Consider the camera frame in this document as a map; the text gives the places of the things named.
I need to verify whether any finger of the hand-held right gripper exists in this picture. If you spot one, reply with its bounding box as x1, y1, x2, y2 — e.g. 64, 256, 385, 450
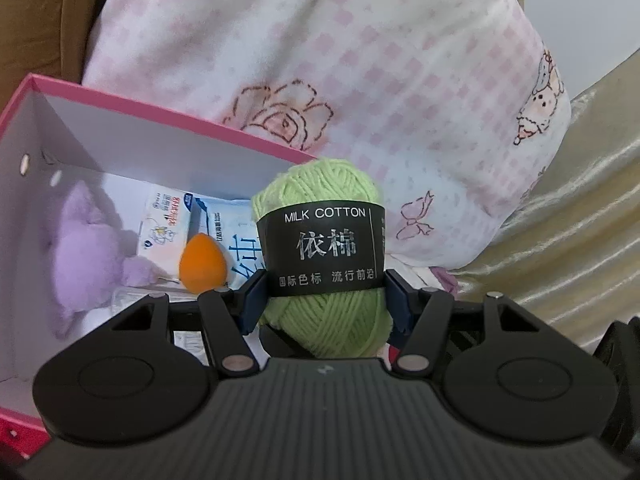
260, 321, 321, 361

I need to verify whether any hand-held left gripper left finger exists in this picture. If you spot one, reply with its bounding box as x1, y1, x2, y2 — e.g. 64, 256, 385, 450
112, 270, 268, 376

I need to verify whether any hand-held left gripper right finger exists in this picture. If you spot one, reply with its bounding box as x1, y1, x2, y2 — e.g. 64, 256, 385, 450
382, 269, 538, 376

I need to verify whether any orange makeup sponge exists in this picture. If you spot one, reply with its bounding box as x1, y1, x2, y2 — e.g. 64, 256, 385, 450
179, 233, 228, 295

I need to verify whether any blue wet wipes pack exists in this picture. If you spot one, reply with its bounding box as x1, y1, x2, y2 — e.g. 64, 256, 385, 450
187, 197, 266, 291

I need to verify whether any green yarn ball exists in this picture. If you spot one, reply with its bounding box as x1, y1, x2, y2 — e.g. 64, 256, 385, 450
250, 157, 393, 361

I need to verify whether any small white carton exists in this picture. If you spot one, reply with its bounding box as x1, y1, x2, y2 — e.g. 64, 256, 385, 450
136, 186, 197, 263

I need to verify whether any clear box of floss picks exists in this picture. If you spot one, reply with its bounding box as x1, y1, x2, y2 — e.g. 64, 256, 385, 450
111, 286, 211, 361

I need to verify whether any purple plush toy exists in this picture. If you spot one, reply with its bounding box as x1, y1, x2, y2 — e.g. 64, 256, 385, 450
47, 180, 166, 338

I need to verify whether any pink cardboard box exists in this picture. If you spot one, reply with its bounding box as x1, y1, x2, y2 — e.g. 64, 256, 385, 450
0, 73, 321, 461

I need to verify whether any beige satin curtain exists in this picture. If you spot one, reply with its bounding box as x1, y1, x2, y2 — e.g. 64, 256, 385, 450
450, 47, 640, 356

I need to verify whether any pink checked pillow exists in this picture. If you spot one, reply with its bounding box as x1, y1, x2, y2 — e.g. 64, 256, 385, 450
80, 0, 573, 276

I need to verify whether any brown pillow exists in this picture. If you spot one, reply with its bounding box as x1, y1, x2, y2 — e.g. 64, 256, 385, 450
60, 0, 136, 83

